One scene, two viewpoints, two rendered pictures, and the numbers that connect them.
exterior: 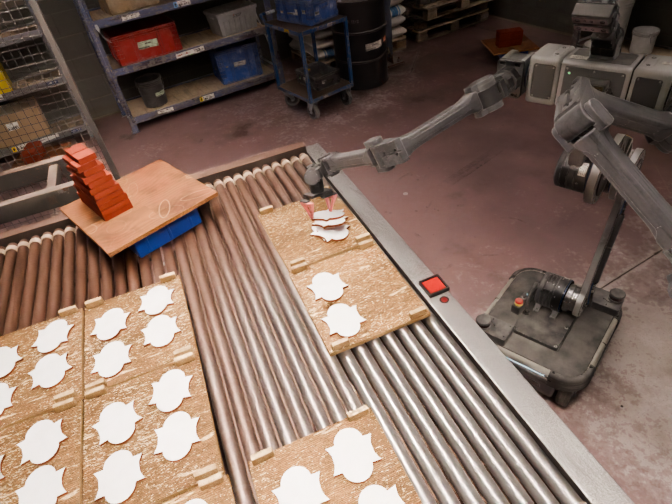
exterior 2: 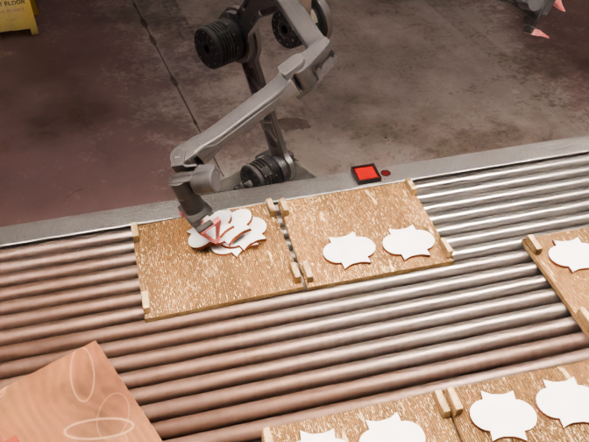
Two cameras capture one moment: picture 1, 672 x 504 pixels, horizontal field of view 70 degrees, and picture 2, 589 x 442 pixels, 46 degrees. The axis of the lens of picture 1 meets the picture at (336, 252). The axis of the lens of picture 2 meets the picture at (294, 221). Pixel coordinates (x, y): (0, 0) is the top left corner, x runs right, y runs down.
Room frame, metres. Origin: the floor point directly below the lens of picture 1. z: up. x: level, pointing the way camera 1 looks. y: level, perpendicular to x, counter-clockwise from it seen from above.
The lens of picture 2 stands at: (1.29, 1.40, 2.28)
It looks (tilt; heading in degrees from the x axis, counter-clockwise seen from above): 42 degrees down; 273
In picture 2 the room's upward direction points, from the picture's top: straight up
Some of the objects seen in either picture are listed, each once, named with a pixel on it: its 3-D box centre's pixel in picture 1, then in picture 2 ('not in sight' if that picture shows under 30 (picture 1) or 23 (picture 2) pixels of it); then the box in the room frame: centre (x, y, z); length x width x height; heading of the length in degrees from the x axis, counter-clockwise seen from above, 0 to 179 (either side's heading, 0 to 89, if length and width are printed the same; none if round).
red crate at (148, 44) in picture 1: (143, 39); not in sight; (5.41, 1.63, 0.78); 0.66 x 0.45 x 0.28; 115
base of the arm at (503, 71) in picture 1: (505, 82); not in sight; (1.50, -0.63, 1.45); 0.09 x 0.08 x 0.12; 45
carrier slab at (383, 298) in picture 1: (355, 293); (362, 231); (1.17, -0.04, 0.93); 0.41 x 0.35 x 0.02; 17
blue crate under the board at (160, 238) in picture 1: (151, 218); not in sight; (1.77, 0.76, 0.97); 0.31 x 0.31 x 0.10; 39
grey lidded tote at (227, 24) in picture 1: (232, 18); not in sight; (5.79, 0.73, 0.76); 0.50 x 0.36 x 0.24; 121
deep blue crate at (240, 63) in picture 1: (234, 59); not in sight; (5.80, 0.81, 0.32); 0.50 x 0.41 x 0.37; 111
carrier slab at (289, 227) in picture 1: (312, 227); (213, 257); (1.58, 0.08, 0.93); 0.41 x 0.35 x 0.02; 18
